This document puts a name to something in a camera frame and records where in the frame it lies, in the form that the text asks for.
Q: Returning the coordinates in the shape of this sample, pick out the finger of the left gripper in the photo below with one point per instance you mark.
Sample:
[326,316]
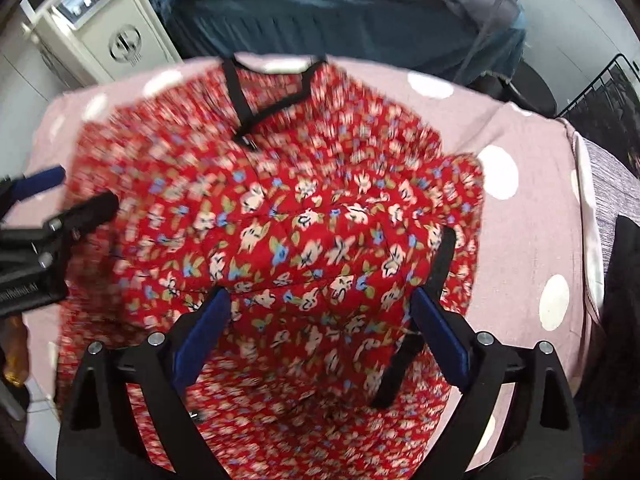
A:
[85,217]
[23,187]

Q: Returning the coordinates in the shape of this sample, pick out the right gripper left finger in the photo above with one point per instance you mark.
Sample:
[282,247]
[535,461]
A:
[99,437]

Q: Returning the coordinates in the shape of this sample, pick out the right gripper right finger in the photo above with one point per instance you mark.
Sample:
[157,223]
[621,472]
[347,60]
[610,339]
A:
[515,418]

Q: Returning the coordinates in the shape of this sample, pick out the red floral quilted jacket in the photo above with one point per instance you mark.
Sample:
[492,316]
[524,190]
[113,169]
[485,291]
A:
[319,204]

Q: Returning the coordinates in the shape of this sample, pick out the pink polka dot bedsheet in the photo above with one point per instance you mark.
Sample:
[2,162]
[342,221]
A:
[538,250]

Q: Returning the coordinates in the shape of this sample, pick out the white medical machine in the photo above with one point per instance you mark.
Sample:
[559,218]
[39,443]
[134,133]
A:
[87,42]

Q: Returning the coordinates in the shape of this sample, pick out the grey patterned cloth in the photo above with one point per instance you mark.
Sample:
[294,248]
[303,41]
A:
[617,194]

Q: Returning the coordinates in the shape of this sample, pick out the dark blue grey bed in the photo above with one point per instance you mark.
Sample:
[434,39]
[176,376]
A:
[457,40]

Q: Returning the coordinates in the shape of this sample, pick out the black wire rack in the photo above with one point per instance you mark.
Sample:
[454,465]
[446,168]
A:
[606,112]

